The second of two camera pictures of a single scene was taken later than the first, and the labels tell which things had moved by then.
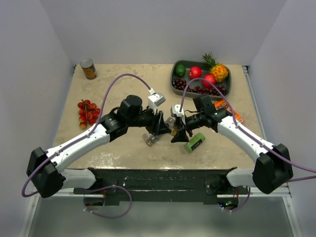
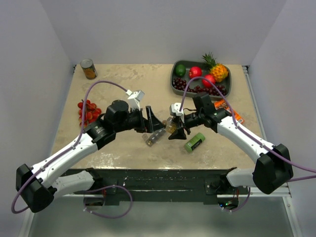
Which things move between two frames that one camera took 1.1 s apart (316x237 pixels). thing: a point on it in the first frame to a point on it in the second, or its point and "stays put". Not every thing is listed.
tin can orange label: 88,67 stays put
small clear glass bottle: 170,123 stays put
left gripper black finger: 163,128 to 154,123
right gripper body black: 194,122 stays put
